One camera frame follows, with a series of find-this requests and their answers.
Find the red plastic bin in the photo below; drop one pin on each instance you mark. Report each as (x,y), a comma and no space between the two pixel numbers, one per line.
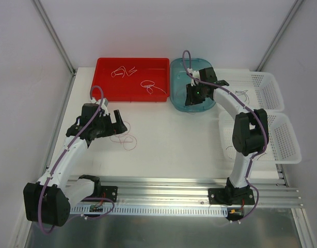
(133,79)

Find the aluminium mounting rail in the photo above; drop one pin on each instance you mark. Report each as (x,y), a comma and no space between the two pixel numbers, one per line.
(273,193)

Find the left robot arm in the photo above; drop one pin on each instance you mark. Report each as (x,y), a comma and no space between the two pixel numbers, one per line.
(49,199)

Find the white perforated basket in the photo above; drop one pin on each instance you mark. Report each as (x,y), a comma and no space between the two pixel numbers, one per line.
(283,147)
(258,90)

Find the left aluminium frame post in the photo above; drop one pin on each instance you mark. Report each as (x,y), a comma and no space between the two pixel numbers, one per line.
(53,34)

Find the aluminium frame post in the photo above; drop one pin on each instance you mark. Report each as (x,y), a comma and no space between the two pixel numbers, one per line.
(295,8)
(53,34)

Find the white slotted cable duct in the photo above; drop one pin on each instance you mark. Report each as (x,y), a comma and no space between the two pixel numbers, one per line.
(202,210)

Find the right aluminium frame post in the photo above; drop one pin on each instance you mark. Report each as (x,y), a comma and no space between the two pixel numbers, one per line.
(295,8)

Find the upper white perforated basket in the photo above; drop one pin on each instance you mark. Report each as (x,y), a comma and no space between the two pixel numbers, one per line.
(258,90)

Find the teal translucent plastic bin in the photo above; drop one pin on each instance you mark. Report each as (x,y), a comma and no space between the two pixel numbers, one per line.
(178,81)

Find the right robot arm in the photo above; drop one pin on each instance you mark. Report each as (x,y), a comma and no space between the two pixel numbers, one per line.
(249,137)

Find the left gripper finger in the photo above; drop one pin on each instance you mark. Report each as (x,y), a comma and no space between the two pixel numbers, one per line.
(119,128)
(118,118)

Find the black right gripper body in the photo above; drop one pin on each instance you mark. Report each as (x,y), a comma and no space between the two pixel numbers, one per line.
(192,94)

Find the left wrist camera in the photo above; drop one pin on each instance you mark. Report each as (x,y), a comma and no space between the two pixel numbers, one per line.
(103,105)

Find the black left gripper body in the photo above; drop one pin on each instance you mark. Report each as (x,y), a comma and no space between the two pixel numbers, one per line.
(112,124)

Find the lower white perforated basket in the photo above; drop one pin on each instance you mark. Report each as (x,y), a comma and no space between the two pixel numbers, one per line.
(283,147)

